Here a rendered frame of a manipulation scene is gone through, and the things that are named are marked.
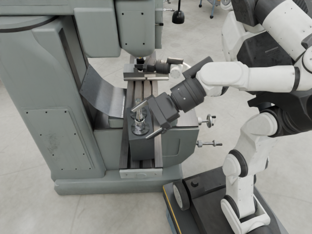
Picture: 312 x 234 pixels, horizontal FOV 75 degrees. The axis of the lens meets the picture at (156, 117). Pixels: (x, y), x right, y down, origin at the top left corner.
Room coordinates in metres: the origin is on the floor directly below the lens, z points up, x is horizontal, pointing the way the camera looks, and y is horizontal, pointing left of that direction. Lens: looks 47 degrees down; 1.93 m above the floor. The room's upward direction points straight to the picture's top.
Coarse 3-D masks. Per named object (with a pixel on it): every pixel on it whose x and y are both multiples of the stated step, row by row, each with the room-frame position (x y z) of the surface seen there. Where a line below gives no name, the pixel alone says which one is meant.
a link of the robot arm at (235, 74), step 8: (208, 64) 0.49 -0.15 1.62; (216, 64) 0.49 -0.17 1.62; (224, 64) 0.48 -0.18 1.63; (232, 64) 0.48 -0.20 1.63; (240, 64) 0.48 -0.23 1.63; (200, 72) 0.48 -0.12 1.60; (208, 72) 0.47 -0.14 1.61; (216, 72) 0.47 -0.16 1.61; (224, 72) 0.46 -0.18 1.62; (232, 72) 0.46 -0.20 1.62; (240, 72) 0.45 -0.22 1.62; (248, 72) 0.47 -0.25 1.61; (208, 80) 0.46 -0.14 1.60; (216, 80) 0.45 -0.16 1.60; (224, 80) 0.45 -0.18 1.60; (232, 80) 0.44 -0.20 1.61; (240, 80) 0.44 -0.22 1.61; (248, 80) 0.45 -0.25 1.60; (240, 88) 0.45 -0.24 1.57; (248, 88) 0.45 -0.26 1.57
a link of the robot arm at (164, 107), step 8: (176, 88) 0.47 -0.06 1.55; (184, 88) 0.46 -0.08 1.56; (152, 96) 0.48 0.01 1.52; (160, 96) 0.47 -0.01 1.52; (168, 96) 0.47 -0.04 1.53; (176, 96) 0.45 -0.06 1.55; (184, 96) 0.44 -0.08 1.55; (152, 104) 0.46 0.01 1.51; (160, 104) 0.45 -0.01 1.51; (168, 104) 0.45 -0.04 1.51; (176, 104) 0.44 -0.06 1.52; (184, 104) 0.43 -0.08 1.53; (192, 104) 0.44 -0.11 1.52; (160, 112) 0.43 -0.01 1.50; (168, 112) 0.43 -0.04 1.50; (176, 112) 0.42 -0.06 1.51; (184, 112) 0.43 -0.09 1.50; (160, 120) 0.41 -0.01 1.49; (168, 120) 0.41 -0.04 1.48; (168, 128) 0.40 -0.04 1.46
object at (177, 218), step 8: (168, 184) 0.72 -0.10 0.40; (168, 192) 0.66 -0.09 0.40; (168, 200) 0.61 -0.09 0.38; (264, 200) 0.60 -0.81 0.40; (168, 208) 0.60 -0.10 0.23; (176, 208) 0.54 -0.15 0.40; (168, 216) 0.59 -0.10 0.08; (176, 216) 0.48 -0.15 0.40; (184, 216) 0.48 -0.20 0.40; (192, 216) 0.48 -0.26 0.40; (176, 224) 0.45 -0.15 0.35; (184, 224) 0.43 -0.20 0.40; (192, 224) 0.43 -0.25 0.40; (280, 224) 0.43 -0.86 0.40; (176, 232) 0.43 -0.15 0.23; (184, 232) 0.38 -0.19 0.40; (192, 232) 0.38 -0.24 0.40; (200, 232) 0.38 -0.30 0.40
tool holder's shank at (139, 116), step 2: (136, 98) 0.65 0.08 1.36; (138, 98) 0.65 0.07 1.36; (136, 100) 0.64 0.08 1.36; (138, 100) 0.64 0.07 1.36; (140, 100) 0.64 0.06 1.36; (136, 102) 0.63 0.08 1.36; (138, 102) 0.63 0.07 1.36; (136, 104) 0.63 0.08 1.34; (138, 110) 0.63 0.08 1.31; (140, 110) 0.64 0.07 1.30; (136, 112) 0.63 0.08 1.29; (138, 112) 0.63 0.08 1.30; (140, 112) 0.63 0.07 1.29; (136, 114) 0.63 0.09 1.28; (138, 114) 0.63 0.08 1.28; (140, 114) 0.63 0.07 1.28; (142, 114) 0.64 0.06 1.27; (136, 116) 0.63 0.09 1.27; (138, 116) 0.63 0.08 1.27; (140, 116) 0.63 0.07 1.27; (142, 116) 0.64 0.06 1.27; (138, 118) 0.63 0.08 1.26; (140, 118) 0.63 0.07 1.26
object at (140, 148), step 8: (128, 112) 0.75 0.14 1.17; (144, 112) 0.74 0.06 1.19; (128, 120) 0.70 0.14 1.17; (128, 128) 0.64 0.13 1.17; (152, 128) 0.64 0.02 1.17; (136, 136) 0.59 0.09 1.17; (144, 136) 0.59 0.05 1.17; (136, 144) 0.58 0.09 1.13; (144, 144) 0.58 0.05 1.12; (152, 144) 0.59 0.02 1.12; (136, 152) 0.58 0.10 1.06; (144, 152) 0.58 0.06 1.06; (152, 152) 0.59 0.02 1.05; (136, 160) 0.58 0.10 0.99
